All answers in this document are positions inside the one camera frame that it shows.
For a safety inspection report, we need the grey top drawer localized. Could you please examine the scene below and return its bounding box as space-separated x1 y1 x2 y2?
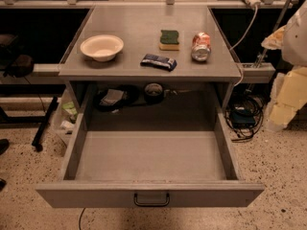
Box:
35 83 266 209

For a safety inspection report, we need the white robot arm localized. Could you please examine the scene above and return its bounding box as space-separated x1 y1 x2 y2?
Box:
262 1 307 131

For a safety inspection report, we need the black tape roll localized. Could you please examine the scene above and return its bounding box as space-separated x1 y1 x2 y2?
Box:
144 83 164 104

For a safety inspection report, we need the black bundle with paper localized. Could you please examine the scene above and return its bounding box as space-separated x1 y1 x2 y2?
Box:
93 85 140 112

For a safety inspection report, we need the dark blue snack packet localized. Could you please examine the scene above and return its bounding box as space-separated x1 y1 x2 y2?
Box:
140 54 177 72

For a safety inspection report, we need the green yellow sponge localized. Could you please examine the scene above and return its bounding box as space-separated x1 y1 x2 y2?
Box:
159 30 179 51

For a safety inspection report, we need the grey metal cabinet desk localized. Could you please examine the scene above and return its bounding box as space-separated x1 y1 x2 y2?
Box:
59 4 240 113

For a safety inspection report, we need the crushed red soda can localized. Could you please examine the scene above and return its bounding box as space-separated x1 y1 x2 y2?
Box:
191 32 211 62

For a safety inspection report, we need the white paper bowl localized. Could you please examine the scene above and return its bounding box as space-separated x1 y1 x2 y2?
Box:
80 34 124 62

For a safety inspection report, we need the clear plastic bag with trash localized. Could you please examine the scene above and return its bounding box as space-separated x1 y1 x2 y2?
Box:
51 90 78 145

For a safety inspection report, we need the black metal stand leg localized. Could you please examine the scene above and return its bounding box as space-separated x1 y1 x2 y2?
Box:
32 97 58 152

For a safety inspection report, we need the black bag on shelf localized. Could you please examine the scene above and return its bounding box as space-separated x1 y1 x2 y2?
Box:
3 55 34 78

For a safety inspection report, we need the black shoe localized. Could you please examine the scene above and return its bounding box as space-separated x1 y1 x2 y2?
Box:
0 139 10 155

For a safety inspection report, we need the grey metal rod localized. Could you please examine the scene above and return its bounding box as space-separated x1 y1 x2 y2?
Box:
253 0 292 68

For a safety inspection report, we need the tangled black cables pile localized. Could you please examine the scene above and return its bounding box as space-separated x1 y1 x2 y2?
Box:
224 93 265 143

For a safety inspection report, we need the black drawer handle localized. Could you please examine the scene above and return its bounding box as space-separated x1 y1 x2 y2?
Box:
133 194 170 207

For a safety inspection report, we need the black floor cable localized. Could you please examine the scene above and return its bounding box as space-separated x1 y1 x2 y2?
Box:
78 207 87 230

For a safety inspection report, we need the white power cable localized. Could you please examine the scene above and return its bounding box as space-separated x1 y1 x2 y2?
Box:
228 4 259 87

